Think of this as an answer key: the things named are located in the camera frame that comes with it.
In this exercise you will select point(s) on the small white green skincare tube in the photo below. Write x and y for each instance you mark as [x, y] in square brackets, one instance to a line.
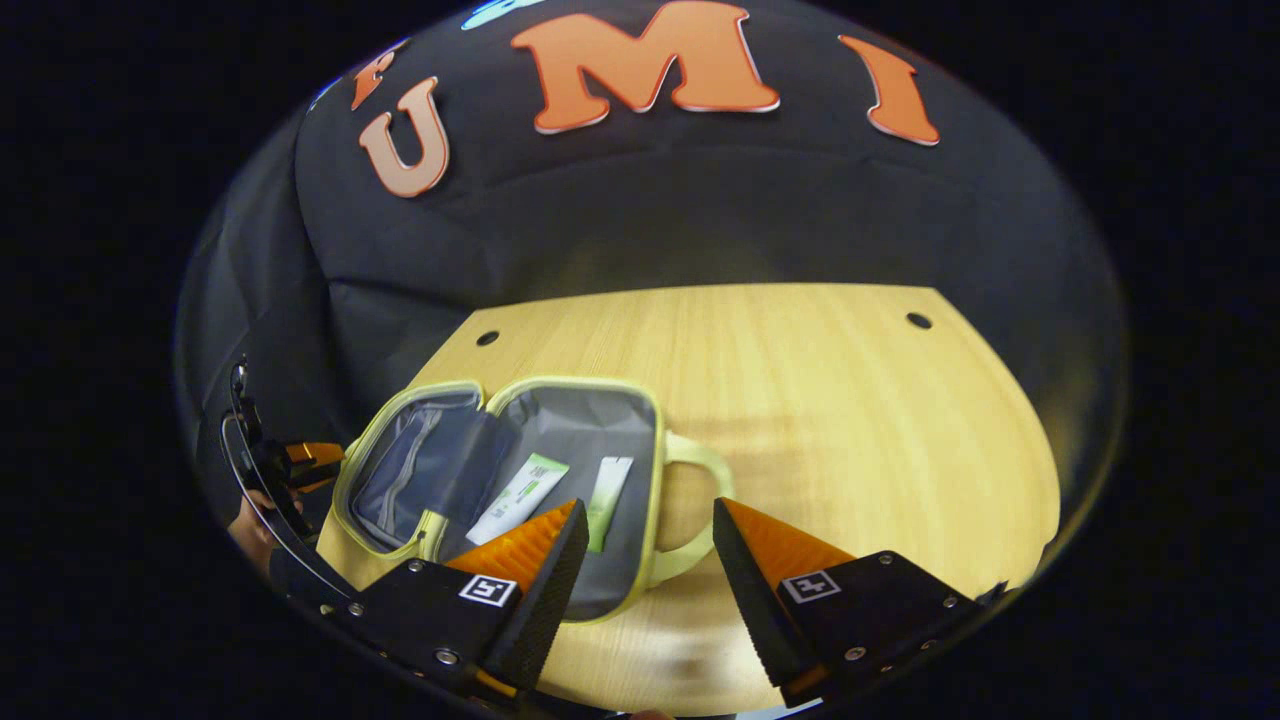
[608, 495]

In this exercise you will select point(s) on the black backdrop cloth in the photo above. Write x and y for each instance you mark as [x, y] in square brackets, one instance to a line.
[700, 200]

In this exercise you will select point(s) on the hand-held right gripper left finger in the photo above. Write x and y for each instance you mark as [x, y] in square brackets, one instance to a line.
[545, 600]

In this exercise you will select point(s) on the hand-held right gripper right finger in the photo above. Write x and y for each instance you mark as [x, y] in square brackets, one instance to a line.
[760, 600]

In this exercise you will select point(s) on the pale yellow suitcase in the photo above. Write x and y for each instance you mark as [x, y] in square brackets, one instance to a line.
[590, 430]

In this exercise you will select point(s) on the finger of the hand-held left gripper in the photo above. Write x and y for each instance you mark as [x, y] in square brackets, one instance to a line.
[322, 452]
[318, 480]

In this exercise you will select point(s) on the large green white skincare tube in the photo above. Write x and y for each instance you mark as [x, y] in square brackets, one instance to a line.
[520, 495]

